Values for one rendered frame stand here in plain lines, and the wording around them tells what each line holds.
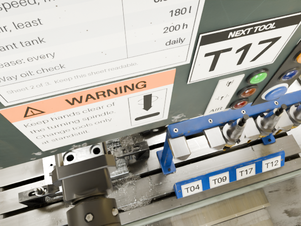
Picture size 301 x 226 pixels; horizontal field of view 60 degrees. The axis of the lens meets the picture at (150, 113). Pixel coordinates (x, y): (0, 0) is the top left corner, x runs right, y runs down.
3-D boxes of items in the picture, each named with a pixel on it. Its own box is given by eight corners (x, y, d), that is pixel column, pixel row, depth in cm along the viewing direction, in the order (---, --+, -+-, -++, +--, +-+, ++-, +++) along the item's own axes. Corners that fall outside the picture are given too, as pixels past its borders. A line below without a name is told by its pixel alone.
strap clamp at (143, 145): (149, 157, 105) (150, 144, 92) (117, 166, 103) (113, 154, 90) (147, 149, 107) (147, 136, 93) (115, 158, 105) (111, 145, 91)
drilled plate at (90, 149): (129, 175, 98) (128, 171, 93) (51, 197, 94) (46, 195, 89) (115, 122, 108) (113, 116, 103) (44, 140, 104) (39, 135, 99)
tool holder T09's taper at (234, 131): (238, 123, 77) (246, 113, 71) (243, 137, 75) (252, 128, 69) (224, 127, 76) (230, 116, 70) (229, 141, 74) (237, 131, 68)
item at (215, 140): (228, 147, 75) (229, 146, 75) (211, 152, 74) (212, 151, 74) (218, 126, 78) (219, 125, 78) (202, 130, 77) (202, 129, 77)
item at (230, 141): (237, 123, 80) (239, 120, 77) (245, 142, 77) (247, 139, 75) (217, 128, 79) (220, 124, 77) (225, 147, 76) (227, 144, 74)
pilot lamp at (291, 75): (294, 79, 33) (303, 69, 31) (278, 83, 32) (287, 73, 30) (291, 76, 33) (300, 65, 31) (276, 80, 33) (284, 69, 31)
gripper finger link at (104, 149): (99, 134, 55) (105, 161, 52) (96, 128, 52) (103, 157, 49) (106, 132, 55) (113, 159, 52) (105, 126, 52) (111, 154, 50)
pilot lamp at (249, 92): (253, 96, 34) (260, 87, 32) (238, 100, 33) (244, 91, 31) (251, 92, 34) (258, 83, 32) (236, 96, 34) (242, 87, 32)
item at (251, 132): (262, 137, 77) (263, 136, 76) (246, 142, 76) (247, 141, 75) (251, 117, 80) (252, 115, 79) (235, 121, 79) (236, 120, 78)
